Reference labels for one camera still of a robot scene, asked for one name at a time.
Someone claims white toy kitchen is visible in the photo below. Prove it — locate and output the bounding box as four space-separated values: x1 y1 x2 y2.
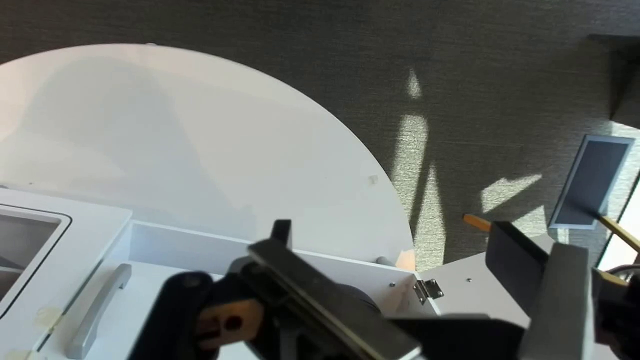
0 185 561 360

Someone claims white oven door with window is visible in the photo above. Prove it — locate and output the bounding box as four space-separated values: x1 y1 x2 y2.
0 185 134 360

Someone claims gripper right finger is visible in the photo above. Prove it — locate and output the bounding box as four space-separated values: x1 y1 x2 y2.
484 219 595 360

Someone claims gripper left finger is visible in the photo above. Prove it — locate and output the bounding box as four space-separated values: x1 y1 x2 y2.
246 217 425 360

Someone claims small white door with handle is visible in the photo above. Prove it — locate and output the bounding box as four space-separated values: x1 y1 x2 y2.
35 222 176 360

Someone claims white framed grey board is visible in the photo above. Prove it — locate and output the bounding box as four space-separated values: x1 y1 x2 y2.
547 132 636 232

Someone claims tall white cabinet door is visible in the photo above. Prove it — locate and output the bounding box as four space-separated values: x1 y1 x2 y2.
417 248 558 322

